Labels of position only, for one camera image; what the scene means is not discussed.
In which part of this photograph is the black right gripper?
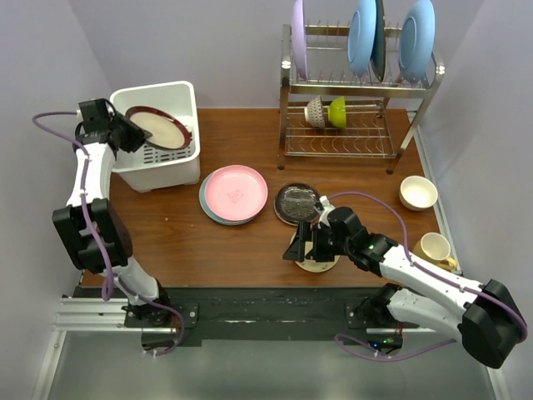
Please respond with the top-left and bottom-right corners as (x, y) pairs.
(282, 222), (352, 263)

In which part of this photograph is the red rimmed cream plate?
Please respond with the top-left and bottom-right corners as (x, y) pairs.
(126, 106), (192, 150)

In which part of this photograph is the blue and cream plate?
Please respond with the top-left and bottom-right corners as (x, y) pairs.
(199, 174), (252, 226)

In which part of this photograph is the pink plate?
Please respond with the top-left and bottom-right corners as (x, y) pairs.
(205, 164), (268, 221)

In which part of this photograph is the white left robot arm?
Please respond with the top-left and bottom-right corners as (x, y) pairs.
(52, 98), (173, 327)

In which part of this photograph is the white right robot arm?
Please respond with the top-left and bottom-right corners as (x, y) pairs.
(282, 207), (528, 369)

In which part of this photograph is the white plastic bin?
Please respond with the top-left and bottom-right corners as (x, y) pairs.
(110, 81), (201, 193)

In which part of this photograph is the cream floral small plate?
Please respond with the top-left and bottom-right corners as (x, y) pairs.
(290, 233), (340, 273)

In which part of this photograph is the black glossy plate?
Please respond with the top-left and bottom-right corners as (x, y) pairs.
(274, 182), (320, 226)

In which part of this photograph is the cream bowl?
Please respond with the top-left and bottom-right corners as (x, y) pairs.
(399, 175), (438, 211)

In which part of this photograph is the yellow mug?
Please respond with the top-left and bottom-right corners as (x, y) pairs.
(412, 232), (458, 272)

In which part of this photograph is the patterned ceramic bowl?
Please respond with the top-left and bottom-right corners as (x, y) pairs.
(304, 96), (326, 128)

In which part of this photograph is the green bowl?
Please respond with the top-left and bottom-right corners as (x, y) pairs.
(327, 97), (347, 129)

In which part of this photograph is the metal dish rack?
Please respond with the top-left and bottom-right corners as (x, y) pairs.
(277, 23), (446, 173)

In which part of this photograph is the lilac plate in rack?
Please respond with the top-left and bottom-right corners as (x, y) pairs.
(291, 0), (308, 80)

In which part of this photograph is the dark teal plate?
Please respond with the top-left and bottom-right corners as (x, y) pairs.
(371, 0), (386, 83)

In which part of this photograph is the light blue plate left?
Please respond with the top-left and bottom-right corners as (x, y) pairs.
(347, 0), (376, 78)

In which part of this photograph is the light blue plate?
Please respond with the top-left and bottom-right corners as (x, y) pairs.
(399, 0), (436, 84)
(347, 0), (376, 78)

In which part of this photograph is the light blue plate right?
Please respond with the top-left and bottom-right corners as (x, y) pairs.
(399, 0), (436, 84)

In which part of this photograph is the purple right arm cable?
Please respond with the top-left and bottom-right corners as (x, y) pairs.
(318, 191), (528, 362)

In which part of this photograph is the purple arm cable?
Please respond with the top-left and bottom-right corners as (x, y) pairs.
(318, 191), (528, 362)
(32, 110), (186, 358)

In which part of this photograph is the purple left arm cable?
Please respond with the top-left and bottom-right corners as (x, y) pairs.
(32, 110), (186, 358)

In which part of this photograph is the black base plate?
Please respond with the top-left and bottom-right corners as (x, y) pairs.
(124, 286), (421, 349)

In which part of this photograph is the aluminium rail frame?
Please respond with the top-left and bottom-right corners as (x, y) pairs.
(32, 291), (145, 400)

